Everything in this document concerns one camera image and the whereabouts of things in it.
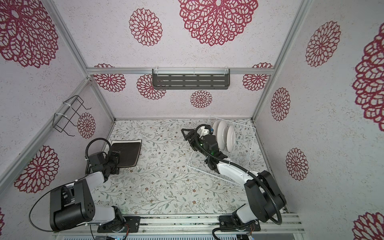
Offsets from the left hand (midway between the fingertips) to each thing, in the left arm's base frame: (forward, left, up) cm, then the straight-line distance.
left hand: (121, 158), depth 93 cm
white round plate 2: (+10, -69, +6) cm, 70 cm away
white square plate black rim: (+17, -2, -5) cm, 18 cm away
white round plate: (+11, -63, +7) cm, 65 cm away
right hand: (+3, -40, +21) cm, 45 cm away
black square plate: (+10, +1, -10) cm, 14 cm away
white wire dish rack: (+4, -78, -6) cm, 79 cm away
